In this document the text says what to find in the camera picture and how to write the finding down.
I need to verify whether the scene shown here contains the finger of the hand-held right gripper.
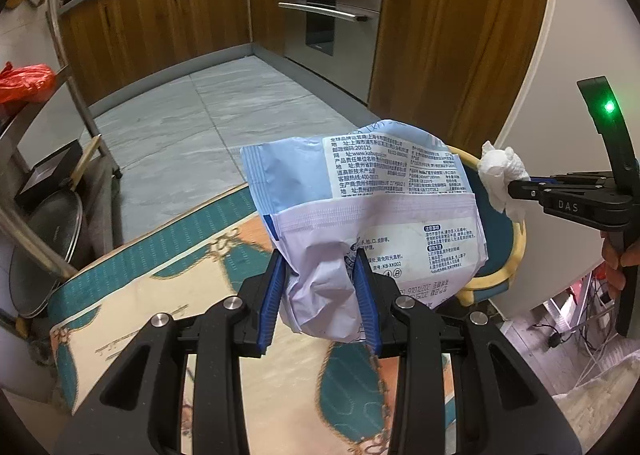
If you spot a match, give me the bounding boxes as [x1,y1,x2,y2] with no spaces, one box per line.
[506,178,609,204]
[530,174,615,185]

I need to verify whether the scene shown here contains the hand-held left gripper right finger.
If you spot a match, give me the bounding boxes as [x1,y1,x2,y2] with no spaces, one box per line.
[351,247,571,455]

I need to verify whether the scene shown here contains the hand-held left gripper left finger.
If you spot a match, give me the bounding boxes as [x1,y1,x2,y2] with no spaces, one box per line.
[62,250,287,455]

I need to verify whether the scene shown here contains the white tissue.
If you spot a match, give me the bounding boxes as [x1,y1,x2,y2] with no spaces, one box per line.
[477,140,531,223]

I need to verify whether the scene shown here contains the teal bin with yellow rim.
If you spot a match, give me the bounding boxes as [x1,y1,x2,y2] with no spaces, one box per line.
[447,145,527,306]

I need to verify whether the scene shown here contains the white blue wet wipe packet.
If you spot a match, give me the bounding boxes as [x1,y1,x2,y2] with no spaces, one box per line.
[240,119,490,343]

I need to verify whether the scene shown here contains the person's right hand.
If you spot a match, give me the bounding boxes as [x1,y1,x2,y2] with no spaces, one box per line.
[599,230,640,305]

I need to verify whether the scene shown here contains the teal patterned table mat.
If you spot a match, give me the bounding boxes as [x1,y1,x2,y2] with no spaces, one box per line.
[47,182,501,455]

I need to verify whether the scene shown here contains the white woven sack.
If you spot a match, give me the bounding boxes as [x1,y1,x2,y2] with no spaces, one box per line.
[552,350,640,455]

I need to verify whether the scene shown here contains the glass pan lid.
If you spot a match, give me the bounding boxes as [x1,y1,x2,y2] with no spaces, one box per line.
[9,188,86,320]

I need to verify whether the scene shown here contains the black flat box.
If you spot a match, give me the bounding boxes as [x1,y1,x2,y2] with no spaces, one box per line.
[14,139,83,206]

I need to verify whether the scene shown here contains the wooden kitchen cabinets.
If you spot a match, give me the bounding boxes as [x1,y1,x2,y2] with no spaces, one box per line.
[57,0,553,156]

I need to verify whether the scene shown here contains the red plastic bag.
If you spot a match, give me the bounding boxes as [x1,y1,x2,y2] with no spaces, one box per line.
[0,61,56,105]

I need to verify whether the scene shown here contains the stainless steel shelf rack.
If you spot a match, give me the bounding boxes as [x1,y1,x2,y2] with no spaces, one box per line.
[0,0,123,336]

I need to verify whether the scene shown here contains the black power cable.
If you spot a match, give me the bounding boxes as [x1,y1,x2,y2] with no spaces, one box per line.
[530,320,576,351]

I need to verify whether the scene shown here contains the wooden pan handle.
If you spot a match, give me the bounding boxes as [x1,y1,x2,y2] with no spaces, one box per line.
[69,134,102,188]

